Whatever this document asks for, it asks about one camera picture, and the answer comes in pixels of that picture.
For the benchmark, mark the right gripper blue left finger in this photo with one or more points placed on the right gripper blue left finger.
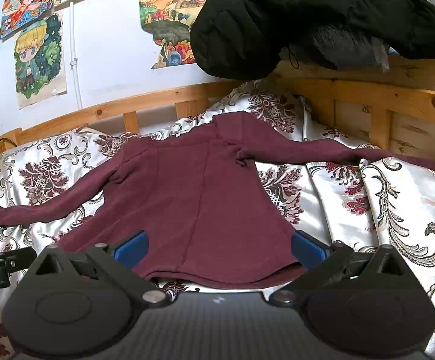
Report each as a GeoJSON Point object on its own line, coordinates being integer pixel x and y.
{"type": "Point", "coordinates": [132, 250]}

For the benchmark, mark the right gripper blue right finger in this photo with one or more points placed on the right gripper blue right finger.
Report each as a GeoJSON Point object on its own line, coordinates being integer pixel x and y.
{"type": "Point", "coordinates": [308, 250]}

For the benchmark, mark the maroon knit sweater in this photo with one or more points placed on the maroon knit sweater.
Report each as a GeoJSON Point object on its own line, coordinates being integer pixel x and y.
{"type": "Point", "coordinates": [199, 199]}

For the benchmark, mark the floral satin bed cover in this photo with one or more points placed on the floral satin bed cover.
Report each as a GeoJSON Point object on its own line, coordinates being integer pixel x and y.
{"type": "Point", "coordinates": [364, 206]}

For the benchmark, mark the blond boy anime drawing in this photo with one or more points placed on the blond boy anime drawing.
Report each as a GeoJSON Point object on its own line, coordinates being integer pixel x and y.
{"type": "Point", "coordinates": [39, 62]}

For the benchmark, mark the black puffer jacket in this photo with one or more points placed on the black puffer jacket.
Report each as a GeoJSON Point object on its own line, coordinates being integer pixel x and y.
{"type": "Point", "coordinates": [245, 39]}

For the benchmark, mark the autumn landscape painting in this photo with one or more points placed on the autumn landscape painting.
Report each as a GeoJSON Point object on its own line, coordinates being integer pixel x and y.
{"type": "Point", "coordinates": [169, 23]}

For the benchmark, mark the red-haired girl anime drawing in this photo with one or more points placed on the red-haired girl anime drawing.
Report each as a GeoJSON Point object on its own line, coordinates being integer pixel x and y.
{"type": "Point", "coordinates": [18, 13]}

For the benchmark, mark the wooden bed frame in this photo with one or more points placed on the wooden bed frame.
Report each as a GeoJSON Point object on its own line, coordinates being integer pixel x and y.
{"type": "Point", "coordinates": [408, 89]}

